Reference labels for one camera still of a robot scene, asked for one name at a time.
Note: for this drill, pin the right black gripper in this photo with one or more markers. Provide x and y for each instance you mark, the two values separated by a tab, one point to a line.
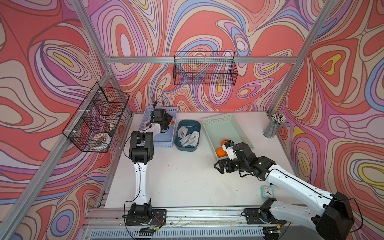
221	162

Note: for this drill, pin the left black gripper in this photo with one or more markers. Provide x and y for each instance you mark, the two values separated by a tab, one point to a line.
167	117

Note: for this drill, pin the white foam net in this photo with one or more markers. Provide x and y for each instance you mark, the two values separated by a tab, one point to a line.
185	141
194	138
182	132

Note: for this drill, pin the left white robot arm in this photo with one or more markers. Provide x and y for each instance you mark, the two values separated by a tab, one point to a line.
141	152

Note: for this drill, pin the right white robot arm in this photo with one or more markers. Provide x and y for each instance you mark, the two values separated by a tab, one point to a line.
330	215

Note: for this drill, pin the lavender perforated plastic basket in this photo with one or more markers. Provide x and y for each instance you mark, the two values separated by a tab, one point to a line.
166	138

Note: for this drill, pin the dark teal plastic tray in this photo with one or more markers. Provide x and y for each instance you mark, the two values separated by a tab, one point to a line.
192	125

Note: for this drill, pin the mint green perforated basket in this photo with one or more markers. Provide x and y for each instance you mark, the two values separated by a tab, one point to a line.
220	127

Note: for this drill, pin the metal cup of pencils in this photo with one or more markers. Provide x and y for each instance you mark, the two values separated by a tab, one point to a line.
275	123

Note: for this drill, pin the small mint alarm clock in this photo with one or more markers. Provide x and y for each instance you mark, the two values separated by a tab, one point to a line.
267	192

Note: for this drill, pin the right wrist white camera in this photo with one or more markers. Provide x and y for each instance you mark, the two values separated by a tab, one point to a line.
230	152

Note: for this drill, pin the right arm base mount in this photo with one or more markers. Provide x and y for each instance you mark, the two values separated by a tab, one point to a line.
257	216

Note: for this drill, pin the black wire basket back wall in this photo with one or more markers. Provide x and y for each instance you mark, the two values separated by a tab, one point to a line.
205	68

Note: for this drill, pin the black wire basket wall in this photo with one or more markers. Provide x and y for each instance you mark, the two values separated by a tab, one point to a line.
205	68
100	112

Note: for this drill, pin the tape roll in wire basket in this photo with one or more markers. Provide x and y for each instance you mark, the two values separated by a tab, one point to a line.
99	140

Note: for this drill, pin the black wire basket left wall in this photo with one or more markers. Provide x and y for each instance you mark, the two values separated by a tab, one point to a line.
100	112

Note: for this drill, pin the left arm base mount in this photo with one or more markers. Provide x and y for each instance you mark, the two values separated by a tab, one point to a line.
157	217

